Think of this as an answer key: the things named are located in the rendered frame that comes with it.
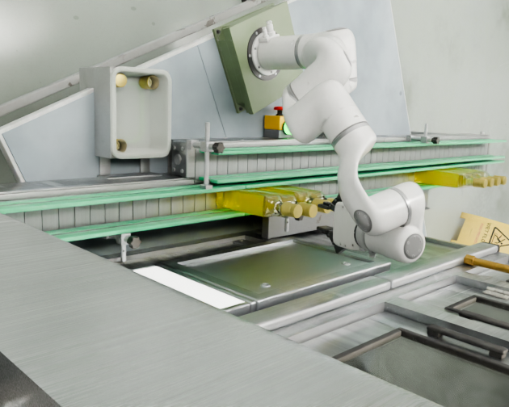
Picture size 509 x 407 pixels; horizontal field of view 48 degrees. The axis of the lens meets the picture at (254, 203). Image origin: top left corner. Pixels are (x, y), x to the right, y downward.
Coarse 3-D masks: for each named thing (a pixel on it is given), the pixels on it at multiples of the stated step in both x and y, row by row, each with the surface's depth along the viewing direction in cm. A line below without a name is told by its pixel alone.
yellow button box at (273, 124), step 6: (276, 114) 182; (282, 114) 184; (264, 120) 184; (270, 120) 182; (276, 120) 180; (282, 120) 179; (264, 126) 184; (270, 126) 182; (276, 126) 180; (264, 132) 184; (270, 132) 182; (276, 132) 180; (282, 132) 180
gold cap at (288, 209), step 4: (284, 204) 141; (288, 204) 141; (292, 204) 140; (296, 204) 140; (280, 208) 142; (284, 208) 141; (288, 208) 140; (292, 208) 139; (296, 208) 139; (300, 208) 140; (284, 212) 141; (288, 212) 140; (292, 212) 139; (296, 212) 139; (300, 212) 140; (292, 216) 140; (296, 216) 140
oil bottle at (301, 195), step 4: (264, 188) 160; (268, 188) 159; (272, 188) 158; (276, 188) 158; (280, 188) 158; (284, 188) 159; (288, 188) 159; (284, 192) 155; (288, 192) 154; (292, 192) 153; (296, 192) 152; (300, 192) 153; (304, 192) 153; (308, 192) 154; (296, 196) 152; (300, 196) 152; (304, 196) 152; (308, 196) 153; (300, 200) 152; (304, 200) 152
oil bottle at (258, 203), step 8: (224, 192) 155; (232, 192) 153; (240, 192) 151; (248, 192) 149; (256, 192) 149; (264, 192) 150; (224, 200) 156; (232, 200) 153; (240, 200) 151; (248, 200) 148; (256, 200) 146; (264, 200) 144; (272, 200) 144; (280, 200) 145; (232, 208) 154; (240, 208) 151; (248, 208) 149; (256, 208) 146; (264, 208) 144; (272, 208) 144; (264, 216) 145
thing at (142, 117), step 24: (120, 72) 138; (144, 72) 141; (120, 96) 145; (144, 96) 150; (168, 96) 147; (120, 120) 146; (144, 120) 151; (168, 120) 148; (144, 144) 152; (168, 144) 149
